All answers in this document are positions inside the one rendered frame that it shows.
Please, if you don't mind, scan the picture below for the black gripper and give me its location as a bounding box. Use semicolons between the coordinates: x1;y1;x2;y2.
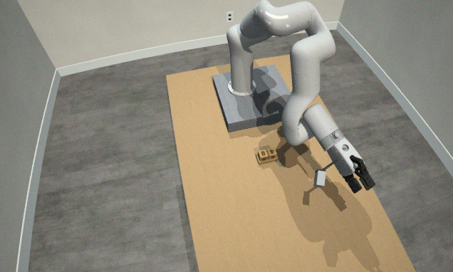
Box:
324;137;375;194

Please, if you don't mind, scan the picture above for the tan cube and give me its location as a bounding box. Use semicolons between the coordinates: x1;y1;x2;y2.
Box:
266;148;277;159
258;150;268;162

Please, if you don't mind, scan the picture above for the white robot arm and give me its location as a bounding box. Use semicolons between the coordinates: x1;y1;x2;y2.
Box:
226;0;344;150

